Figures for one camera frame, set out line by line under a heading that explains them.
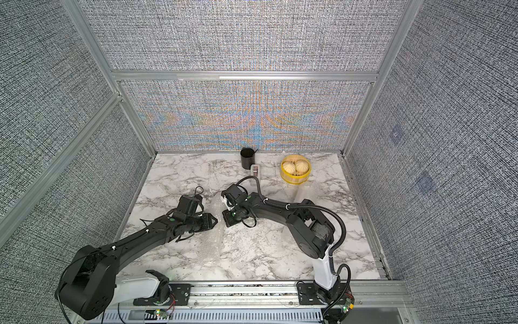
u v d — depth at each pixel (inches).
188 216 27.1
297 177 41.0
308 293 28.8
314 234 19.5
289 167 41.7
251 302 28.8
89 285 16.1
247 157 43.0
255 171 41.8
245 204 26.1
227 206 31.5
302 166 41.8
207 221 30.2
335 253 20.3
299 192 39.1
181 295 29.0
